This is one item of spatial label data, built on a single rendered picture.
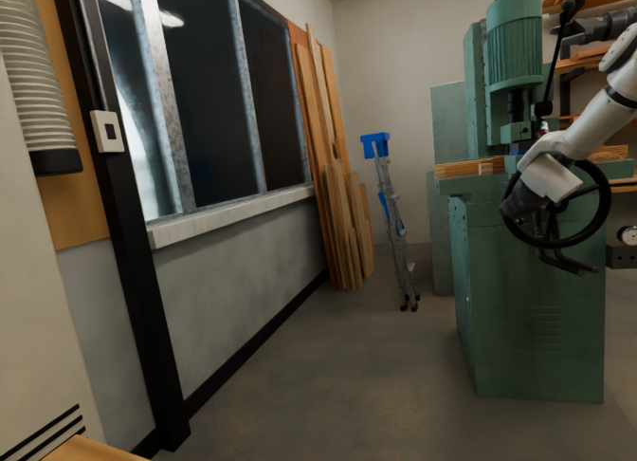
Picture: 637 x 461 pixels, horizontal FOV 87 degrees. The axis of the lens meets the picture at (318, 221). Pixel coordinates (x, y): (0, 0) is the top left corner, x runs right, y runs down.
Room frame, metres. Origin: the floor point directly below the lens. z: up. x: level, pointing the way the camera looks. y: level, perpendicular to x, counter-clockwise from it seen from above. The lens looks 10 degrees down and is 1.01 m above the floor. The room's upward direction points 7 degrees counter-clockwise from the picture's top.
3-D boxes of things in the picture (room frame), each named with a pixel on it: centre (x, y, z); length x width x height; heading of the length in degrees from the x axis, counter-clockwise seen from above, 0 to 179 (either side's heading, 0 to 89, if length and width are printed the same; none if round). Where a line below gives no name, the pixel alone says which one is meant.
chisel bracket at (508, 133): (1.33, -0.81, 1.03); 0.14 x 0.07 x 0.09; 164
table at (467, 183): (1.21, -0.77, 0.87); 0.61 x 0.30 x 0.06; 74
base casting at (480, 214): (1.43, -0.84, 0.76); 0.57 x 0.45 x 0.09; 164
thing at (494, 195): (1.26, -0.79, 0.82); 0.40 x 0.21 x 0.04; 74
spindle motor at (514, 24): (1.31, -0.81, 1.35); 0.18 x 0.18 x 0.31
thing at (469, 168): (1.30, -0.85, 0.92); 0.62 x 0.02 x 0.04; 74
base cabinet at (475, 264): (1.43, -0.84, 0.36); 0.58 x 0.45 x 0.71; 164
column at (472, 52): (1.59, -0.88, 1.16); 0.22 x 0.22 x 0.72; 74
